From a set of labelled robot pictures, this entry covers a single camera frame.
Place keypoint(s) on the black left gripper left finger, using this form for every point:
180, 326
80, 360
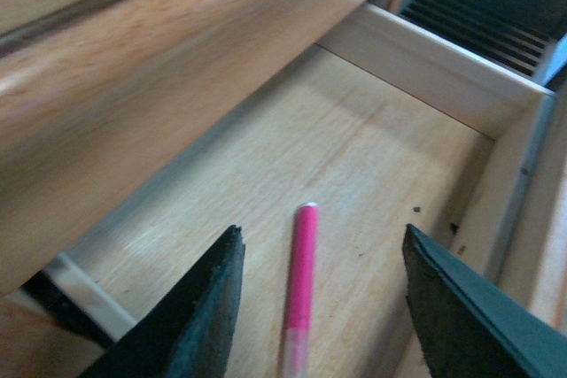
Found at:
189, 333

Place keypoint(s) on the wooden nightstand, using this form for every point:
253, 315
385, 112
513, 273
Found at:
119, 138

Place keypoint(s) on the wooden drawer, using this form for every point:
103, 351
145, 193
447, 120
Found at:
382, 123

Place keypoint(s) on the pink marker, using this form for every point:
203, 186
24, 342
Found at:
300, 292

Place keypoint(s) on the black slatted vent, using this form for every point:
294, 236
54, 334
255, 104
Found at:
527, 37

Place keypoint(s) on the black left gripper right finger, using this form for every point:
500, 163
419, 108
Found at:
466, 326

